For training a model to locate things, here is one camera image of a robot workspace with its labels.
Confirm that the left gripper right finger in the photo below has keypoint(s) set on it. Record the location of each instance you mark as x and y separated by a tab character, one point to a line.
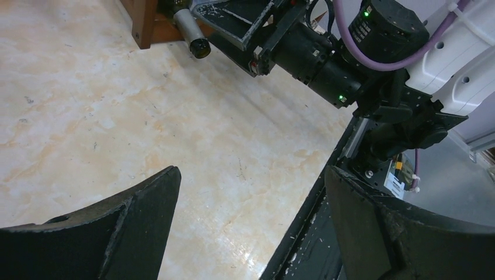
410	239

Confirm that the green bottle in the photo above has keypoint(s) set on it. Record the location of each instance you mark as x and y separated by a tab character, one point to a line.
179	14

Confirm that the wooden wine rack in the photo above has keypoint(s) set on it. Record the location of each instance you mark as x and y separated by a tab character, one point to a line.
149	25

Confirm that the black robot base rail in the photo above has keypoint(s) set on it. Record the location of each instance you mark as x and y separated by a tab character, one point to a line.
329	236

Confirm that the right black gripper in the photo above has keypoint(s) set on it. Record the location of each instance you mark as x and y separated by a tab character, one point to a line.
247	32

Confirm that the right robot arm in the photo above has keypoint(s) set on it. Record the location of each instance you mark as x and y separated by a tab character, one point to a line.
416	80

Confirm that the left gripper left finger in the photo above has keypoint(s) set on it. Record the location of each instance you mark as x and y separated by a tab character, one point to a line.
121	237

